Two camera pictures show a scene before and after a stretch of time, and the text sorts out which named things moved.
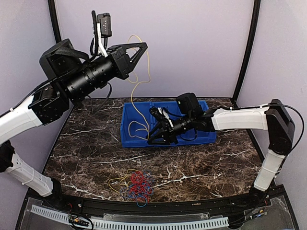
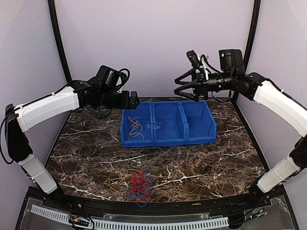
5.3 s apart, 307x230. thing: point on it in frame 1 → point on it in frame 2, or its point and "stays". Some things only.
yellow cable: x=125 y=175 stays
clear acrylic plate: x=156 y=216 stays
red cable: x=139 y=186 stays
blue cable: x=140 y=188 stays
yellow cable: x=144 y=124 → x=136 y=127
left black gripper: x=120 y=57 → x=125 y=104
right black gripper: x=169 y=136 → x=200 y=86
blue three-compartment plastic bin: x=136 y=123 stays
